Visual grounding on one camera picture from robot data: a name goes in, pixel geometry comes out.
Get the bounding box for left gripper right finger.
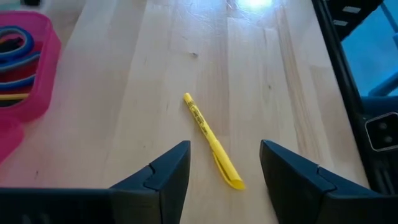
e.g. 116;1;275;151
259;139;371;224

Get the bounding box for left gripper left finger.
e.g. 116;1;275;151
108;140;191;224

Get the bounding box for yellow highlighter pen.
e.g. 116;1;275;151
182;92;246;190

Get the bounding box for pink plastic supply box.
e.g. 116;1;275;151
0;11;62;162

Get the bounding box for long yellow pen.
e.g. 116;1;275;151
0;93;30;101

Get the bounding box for blue-handled scissors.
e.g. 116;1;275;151
0;26;42;91

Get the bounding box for black aluminium table frame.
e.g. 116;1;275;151
312;0;398;196

